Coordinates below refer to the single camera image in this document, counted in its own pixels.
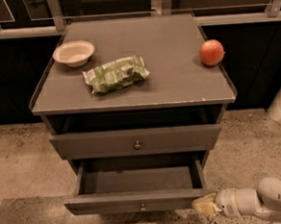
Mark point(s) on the foam gripper body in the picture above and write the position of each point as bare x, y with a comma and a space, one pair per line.
226, 199

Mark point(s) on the grey drawer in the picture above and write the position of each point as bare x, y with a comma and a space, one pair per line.
146, 183
117, 143

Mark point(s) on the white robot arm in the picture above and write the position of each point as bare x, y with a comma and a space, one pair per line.
263, 201

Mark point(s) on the grey drawer cabinet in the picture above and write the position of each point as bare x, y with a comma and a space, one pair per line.
179, 90

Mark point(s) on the grey top drawer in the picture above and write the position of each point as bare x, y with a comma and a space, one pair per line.
117, 143

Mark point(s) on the red apple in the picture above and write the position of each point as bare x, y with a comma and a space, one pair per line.
211, 52

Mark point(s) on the green chip bag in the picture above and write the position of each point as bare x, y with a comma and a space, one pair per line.
116, 74

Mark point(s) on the white paper bowl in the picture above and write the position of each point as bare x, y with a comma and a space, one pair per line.
74, 53

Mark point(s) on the metal railing frame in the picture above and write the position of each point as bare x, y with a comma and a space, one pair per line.
36, 18

